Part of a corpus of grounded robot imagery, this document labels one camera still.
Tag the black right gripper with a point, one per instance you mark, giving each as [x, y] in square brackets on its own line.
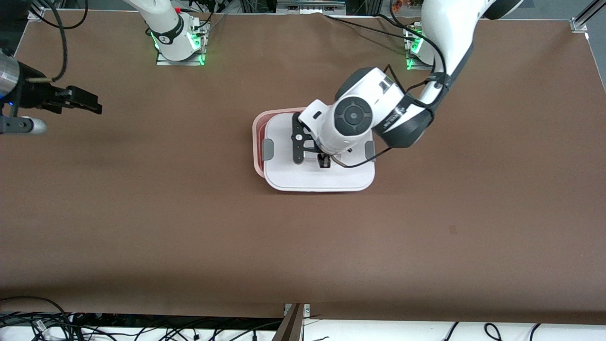
[34, 96]

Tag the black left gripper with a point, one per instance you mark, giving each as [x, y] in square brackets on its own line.
[325, 161]

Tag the white box lid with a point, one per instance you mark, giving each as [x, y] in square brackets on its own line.
[322, 180]

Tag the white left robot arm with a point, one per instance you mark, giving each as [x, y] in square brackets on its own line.
[355, 113]

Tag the pink plastic box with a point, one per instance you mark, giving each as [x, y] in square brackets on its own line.
[255, 142]

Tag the colourful background toy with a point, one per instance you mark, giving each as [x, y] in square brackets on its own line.
[402, 4]

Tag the brown table cover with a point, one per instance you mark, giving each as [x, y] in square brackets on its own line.
[303, 246]

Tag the brown wooden bar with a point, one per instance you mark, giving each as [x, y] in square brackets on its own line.
[289, 327]

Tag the aluminium frame post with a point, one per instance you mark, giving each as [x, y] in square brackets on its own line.
[35, 13]
[584, 19]

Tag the right arm aluminium base plate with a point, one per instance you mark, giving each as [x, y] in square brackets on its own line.
[182, 62]

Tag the left arm aluminium base plate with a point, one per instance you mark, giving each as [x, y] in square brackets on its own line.
[414, 67]

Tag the small metal bracket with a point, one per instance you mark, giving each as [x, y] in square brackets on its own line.
[307, 310]

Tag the aluminium frame rail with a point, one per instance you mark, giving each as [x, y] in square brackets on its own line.
[310, 5]

